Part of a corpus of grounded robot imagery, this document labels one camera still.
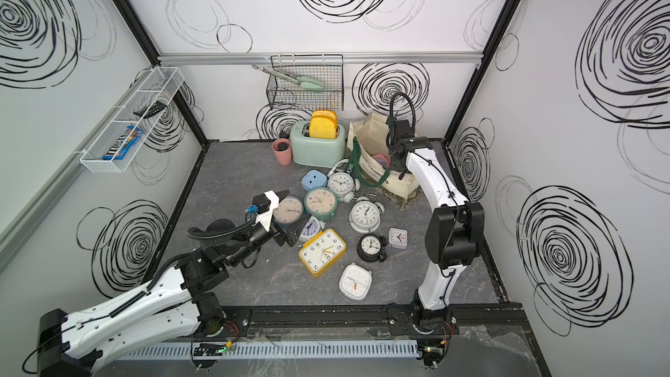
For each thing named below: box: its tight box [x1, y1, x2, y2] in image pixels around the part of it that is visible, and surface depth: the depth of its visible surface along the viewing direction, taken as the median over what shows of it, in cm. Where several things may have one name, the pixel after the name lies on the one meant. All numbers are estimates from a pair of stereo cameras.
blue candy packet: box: [102, 125, 145, 161], surface depth 72 cm
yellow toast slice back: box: [312, 109, 338, 120], surface depth 102 cm
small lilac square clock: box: [388, 226, 408, 250], surface depth 90 cm
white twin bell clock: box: [327, 171, 362, 204], surface depth 101 cm
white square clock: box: [338, 261, 373, 301], surface depth 80 cm
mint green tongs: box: [250, 64, 325, 91], surface depth 94 cm
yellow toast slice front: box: [308, 116, 337, 139], surface depth 101 cm
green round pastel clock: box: [303, 186, 340, 221], surface depth 96 cm
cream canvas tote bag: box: [346, 111, 420, 211], surface depth 101 cm
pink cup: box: [271, 137, 293, 166], surface depth 107 cm
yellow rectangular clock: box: [298, 227, 348, 279], surface depth 86 cm
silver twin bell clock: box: [347, 192, 385, 234], surface depth 93 cm
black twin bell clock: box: [356, 233, 388, 263], surface depth 86 cm
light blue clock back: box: [300, 170, 329, 191], surface depth 104 cm
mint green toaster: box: [290, 120, 347, 169], surface depth 104 cm
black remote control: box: [133, 100, 168, 119], surface depth 82 cm
